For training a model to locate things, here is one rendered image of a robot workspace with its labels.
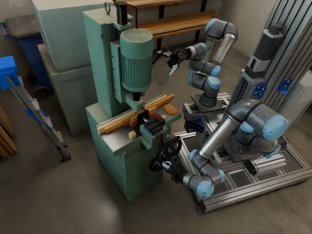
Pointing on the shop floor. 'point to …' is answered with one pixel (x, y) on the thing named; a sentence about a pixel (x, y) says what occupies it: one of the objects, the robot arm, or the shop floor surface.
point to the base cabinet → (126, 168)
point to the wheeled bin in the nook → (29, 50)
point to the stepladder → (30, 104)
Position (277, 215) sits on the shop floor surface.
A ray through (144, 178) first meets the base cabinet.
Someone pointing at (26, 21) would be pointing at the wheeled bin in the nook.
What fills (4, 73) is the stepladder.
